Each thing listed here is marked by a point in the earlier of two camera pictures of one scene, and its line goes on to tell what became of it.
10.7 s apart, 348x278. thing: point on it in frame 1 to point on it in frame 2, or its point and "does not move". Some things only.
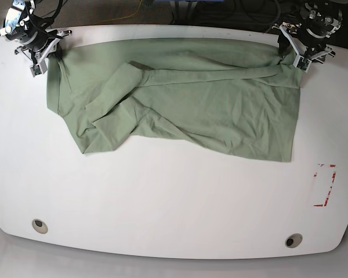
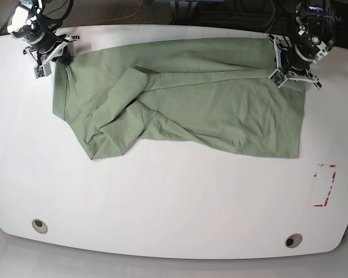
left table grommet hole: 39,226 does not move
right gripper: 316,50 to 296,68
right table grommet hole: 293,240 does not move
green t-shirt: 224,97 does not move
